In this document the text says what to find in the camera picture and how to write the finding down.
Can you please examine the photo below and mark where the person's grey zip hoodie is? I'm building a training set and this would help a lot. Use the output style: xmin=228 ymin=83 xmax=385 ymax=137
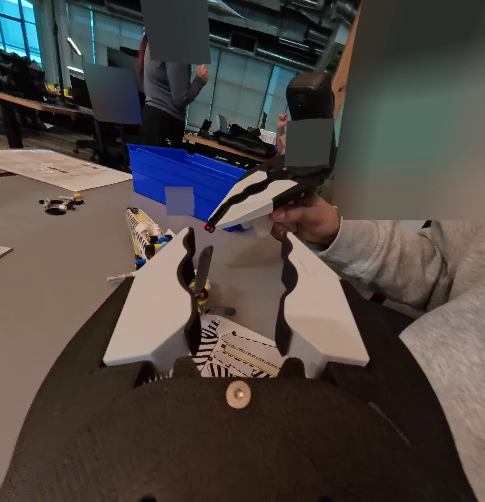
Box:
xmin=398 ymin=220 xmax=485 ymax=502

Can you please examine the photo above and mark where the person's right hand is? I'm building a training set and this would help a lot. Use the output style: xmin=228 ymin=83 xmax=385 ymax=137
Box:
xmin=269 ymin=196 xmax=342 ymax=247

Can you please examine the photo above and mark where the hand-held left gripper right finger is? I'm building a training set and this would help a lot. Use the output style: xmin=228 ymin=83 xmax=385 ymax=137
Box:
xmin=275 ymin=232 xmax=371 ymax=380

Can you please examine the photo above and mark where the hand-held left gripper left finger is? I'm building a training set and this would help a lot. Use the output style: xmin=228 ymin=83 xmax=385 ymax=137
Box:
xmin=102 ymin=227 xmax=204 ymax=372

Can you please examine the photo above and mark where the blue plastic bin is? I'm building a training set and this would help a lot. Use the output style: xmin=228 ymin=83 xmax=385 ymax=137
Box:
xmin=127 ymin=143 xmax=249 ymax=233

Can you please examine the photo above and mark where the wooden post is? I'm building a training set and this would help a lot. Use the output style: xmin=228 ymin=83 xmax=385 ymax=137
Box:
xmin=332 ymin=8 xmax=362 ymax=118

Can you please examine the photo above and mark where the pile of loose lego pieces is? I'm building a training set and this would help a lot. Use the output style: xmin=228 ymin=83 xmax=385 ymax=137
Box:
xmin=39 ymin=192 xmax=85 ymax=216

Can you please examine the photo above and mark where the open instruction booklet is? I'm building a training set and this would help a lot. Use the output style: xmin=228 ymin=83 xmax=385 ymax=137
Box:
xmin=0 ymin=149 xmax=133 ymax=191

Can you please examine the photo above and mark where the person's right forearm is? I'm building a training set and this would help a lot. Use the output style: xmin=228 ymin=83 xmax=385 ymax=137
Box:
xmin=317 ymin=219 xmax=459 ymax=313

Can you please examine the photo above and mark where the black bag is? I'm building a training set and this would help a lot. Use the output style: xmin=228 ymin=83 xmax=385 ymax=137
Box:
xmin=213 ymin=123 xmax=277 ymax=159

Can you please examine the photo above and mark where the long wooden workbench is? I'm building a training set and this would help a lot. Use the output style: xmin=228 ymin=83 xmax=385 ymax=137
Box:
xmin=0 ymin=89 xmax=95 ymax=150

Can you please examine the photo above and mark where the zebra striped sticker sheet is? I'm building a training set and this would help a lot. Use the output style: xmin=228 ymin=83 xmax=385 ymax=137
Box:
xmin=189 ymin=314 xmax=284 ymax=379

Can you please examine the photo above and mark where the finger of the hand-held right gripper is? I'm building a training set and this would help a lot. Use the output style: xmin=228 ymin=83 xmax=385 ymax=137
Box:
xmin=208 ymin=169 xmax=299 ymax=227
xmin=213 ymin=181 xmax=297 ymax=238

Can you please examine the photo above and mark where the lego airplane model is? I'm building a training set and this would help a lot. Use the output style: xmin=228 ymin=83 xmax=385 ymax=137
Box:
xmin=107 ymin=207 xmax=237 ymax=316

